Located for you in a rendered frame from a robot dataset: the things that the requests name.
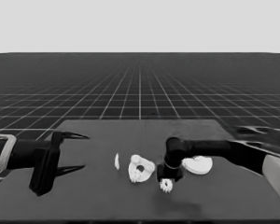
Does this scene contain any large thick white disc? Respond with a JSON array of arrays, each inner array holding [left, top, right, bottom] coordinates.
[[181, 155, 214, 175]]

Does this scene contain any white round carrier with pins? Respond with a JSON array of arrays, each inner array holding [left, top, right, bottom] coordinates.
[[128, 155, 155, 183]]

